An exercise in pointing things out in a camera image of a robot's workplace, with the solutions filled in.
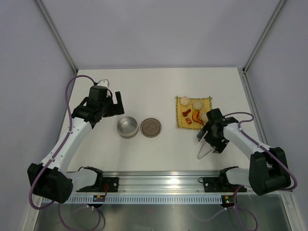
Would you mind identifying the round metal lunch box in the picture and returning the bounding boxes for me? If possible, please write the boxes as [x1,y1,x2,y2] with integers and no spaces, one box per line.
[117,116,139,139]

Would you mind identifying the aluminium frame post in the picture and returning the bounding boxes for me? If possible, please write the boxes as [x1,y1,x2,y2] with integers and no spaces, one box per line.
[243,0,288,75]
[33,0,78,74]

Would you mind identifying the metal tongs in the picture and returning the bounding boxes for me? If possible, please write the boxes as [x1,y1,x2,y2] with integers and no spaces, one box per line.
[197,142,214,160]

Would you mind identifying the round brown lunch box lid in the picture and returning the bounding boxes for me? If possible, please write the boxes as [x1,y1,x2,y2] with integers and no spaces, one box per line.
[140,118,162,138]

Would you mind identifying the left aluminium frame post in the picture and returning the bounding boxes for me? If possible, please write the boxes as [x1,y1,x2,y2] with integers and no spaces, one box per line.
[33,0,78,74]

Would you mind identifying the yellow bamboo mat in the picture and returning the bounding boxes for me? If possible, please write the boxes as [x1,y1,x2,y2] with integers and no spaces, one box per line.
[175,96,212,130]

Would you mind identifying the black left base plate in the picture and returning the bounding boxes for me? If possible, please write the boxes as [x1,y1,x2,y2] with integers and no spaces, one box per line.
[77,177,119,193]

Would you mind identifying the white steamed bun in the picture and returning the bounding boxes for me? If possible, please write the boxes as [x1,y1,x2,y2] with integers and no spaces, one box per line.
[200,113,208,122]
[192,101,204,111]
[180,96,190,106]

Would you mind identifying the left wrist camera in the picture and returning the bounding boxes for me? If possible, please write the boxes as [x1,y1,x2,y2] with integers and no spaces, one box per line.
[89,79,113,102]

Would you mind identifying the white slotted cable duct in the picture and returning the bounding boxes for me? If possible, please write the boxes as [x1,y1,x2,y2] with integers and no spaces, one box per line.
[42,194,223,205]

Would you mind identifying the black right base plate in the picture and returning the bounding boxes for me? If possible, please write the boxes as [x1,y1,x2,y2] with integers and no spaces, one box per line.
[198,177,239,193]

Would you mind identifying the right aluminium frame post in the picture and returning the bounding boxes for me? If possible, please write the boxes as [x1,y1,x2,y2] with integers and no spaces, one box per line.
[243,0,288,75]

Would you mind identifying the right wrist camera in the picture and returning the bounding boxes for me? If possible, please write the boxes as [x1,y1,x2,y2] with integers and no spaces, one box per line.
[206,108,225,125]

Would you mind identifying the orange pumpkin slice toy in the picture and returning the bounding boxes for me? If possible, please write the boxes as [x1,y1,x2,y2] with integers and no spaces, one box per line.
[192,110,204,126]

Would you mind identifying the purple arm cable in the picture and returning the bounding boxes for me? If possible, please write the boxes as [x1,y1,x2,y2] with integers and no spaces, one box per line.
[28,75,106,229]
[190,112,298,228]

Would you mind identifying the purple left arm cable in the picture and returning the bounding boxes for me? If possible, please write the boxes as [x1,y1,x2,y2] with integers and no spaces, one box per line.
[28,75,106,229]

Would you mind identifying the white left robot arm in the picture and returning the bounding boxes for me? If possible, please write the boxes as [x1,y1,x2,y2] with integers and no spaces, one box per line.
[27,86,124,210]

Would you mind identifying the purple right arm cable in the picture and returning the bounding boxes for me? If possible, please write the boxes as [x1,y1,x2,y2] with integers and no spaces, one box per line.
[190,112,298,228]

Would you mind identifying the red sausage piece toy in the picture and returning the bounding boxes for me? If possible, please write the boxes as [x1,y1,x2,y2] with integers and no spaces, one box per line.
[185,118,192,125]

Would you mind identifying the brown chicken drumstick toy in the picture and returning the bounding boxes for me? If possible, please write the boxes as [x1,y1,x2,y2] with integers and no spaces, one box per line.
[182,109,191,117]

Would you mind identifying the aluminium mounting rail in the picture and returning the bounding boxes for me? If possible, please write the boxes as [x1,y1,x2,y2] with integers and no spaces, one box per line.
[103,170,219,194]

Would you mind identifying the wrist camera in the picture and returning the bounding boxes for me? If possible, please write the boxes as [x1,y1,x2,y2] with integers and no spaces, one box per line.
[206,108,225,125]
[89,79,113,102]

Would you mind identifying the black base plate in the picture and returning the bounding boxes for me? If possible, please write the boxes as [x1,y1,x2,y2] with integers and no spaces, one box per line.
[198,177,239,193]
[77,177,119,193]

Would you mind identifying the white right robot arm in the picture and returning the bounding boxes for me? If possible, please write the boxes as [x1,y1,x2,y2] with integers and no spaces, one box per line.
[196,117,291,195]

